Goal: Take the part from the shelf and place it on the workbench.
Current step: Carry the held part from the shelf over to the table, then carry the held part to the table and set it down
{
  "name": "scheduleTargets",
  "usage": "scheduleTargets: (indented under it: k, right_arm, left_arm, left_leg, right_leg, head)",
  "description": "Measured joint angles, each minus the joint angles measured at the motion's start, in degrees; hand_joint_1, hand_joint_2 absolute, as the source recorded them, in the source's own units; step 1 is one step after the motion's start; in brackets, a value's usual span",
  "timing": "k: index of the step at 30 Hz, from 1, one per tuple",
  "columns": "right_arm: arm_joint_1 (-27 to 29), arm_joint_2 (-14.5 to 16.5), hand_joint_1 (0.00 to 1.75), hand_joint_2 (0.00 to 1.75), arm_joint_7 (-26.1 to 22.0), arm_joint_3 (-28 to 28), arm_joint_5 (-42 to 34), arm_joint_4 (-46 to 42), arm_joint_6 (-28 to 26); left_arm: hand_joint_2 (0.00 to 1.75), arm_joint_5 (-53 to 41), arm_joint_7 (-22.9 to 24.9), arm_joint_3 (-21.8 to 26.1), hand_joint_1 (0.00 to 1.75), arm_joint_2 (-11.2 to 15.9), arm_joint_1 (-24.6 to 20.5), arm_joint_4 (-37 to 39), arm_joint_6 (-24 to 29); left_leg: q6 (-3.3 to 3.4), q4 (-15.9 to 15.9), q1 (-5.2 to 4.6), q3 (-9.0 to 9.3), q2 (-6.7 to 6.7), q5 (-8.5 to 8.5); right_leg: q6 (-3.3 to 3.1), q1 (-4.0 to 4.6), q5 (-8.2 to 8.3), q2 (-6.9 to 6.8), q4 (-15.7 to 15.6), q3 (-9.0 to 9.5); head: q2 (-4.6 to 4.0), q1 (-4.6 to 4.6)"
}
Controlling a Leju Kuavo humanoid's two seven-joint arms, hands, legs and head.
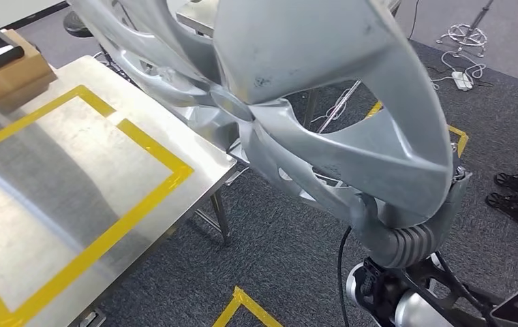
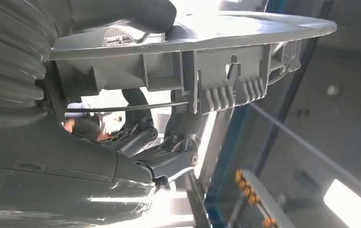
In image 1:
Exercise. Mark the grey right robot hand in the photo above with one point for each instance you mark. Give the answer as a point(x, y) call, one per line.
point(457, 189)

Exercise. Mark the silver plastic wheel hubcap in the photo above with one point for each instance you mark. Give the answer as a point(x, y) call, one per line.
point(286, 54)

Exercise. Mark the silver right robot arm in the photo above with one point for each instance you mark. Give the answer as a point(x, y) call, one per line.
point(417, 311)

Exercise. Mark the steel workbench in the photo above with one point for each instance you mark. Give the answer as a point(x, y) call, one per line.
point(83, 158)

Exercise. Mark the black tripod legs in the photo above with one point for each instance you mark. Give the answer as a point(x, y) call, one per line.
point(512, 205)

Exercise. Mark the white power adapter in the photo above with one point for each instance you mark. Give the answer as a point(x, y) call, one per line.
point(461, 80)

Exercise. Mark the chrome stand base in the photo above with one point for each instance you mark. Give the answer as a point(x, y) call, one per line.
point(461, 36)

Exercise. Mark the black round stool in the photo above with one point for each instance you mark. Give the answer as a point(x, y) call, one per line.
point(76, 25)

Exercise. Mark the cardboard box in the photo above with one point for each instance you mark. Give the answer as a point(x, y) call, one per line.
point(19, 72)

